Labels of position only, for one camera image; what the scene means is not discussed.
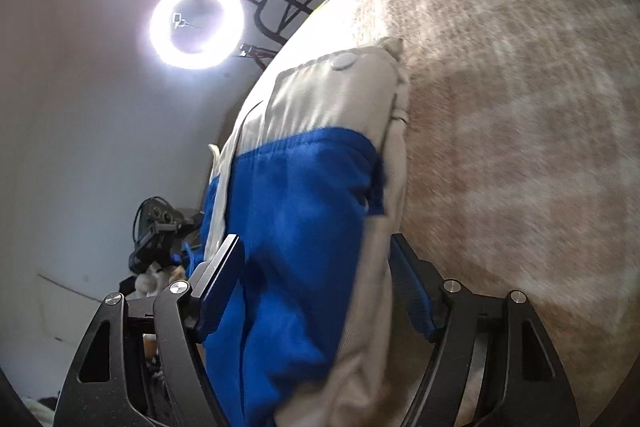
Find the beige and blue work jacket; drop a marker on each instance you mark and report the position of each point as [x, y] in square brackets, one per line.
[300, 232]

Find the beige plaid blanket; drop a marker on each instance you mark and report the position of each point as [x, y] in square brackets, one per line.
[525, 132]

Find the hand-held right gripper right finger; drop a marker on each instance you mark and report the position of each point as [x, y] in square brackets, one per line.
[415, 287]

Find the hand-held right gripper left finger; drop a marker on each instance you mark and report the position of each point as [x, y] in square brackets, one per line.
[225, 277]

